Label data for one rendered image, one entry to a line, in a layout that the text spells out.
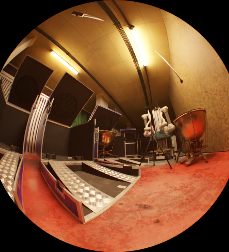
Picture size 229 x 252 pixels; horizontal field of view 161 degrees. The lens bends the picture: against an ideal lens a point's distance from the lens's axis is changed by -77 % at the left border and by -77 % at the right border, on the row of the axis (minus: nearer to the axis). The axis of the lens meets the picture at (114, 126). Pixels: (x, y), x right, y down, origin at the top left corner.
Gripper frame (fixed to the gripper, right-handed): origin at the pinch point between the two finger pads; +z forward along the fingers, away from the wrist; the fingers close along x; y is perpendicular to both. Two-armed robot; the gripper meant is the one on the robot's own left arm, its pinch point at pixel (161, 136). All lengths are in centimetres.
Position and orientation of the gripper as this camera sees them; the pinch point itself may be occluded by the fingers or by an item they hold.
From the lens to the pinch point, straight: 235.5
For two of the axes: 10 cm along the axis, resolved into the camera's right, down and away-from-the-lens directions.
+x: 6.6, -2.5, -7.1
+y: -7.5, -2.1, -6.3
